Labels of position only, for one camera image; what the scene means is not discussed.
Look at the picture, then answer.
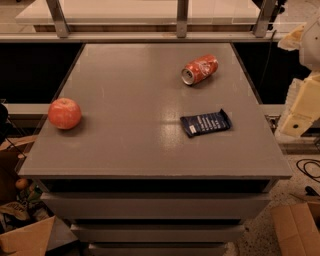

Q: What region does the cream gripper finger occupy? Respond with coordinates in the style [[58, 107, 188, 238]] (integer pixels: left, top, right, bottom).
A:
[[277, 75, 320, 137]]

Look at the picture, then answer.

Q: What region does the dark blue rxbar wrapper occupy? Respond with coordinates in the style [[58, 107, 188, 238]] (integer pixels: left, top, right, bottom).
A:
[[180, 109, 232, 138]]

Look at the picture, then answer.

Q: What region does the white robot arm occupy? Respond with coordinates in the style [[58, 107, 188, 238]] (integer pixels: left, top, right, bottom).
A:
[[276, 12, 320, 137]]

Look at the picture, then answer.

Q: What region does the red apple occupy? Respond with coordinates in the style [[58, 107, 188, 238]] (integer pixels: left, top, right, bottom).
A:
[[48, 98, 82, 130]]

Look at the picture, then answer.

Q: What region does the crushed red soda can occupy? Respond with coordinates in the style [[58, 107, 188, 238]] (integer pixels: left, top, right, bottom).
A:
[[181, 54, 218, 86]]

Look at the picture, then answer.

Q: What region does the cardboard box bottom right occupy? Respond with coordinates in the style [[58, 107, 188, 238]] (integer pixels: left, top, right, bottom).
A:
[[271, 202, 320, 256]]

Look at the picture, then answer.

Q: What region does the cardboard box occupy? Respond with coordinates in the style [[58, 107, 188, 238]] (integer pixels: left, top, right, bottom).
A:
[[0, 217, 55, 256], [271, 202, 320, 256]]

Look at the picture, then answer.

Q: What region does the grey drawer cabinet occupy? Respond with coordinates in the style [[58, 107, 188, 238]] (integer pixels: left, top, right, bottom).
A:
[[20, 43, 292, 256]]

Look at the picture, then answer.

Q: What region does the small orange fruit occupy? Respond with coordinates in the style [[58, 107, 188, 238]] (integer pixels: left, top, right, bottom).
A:
[[15, 178, 29, 190]]

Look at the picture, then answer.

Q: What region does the cardboard box bottom left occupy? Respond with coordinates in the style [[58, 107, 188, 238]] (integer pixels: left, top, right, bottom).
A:
[[0, 217, 55, 256]]

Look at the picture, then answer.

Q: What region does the black cable on floor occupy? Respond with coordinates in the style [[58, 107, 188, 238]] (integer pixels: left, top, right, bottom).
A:
[[295, 158, 320, 184]]

